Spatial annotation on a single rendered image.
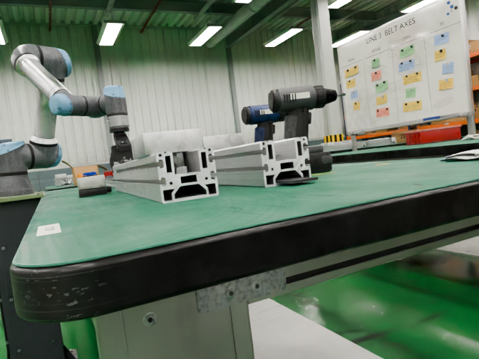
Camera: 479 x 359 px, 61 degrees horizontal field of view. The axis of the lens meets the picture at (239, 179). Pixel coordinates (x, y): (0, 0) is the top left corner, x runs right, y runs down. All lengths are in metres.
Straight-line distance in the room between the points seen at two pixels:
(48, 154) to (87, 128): 10.55
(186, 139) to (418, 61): 3.46
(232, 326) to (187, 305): 0.06
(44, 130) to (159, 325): 1.61
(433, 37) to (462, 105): 0.65
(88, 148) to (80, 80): 1.97
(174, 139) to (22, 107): 11.87
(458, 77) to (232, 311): 3.49
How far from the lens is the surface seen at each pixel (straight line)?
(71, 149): 12.45
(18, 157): 1.94
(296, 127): 1.02
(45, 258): 0.35
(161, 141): 0.75
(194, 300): 0.44
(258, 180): 0.76
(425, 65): 4.03
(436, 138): 3.12
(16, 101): 12.62
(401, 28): 4.24
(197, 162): 0.71
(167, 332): 0.44
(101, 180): 1.31
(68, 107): 1.54
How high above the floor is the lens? 0.84
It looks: 3 degrees down
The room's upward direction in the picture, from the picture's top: 7 degrees counter-clockwise
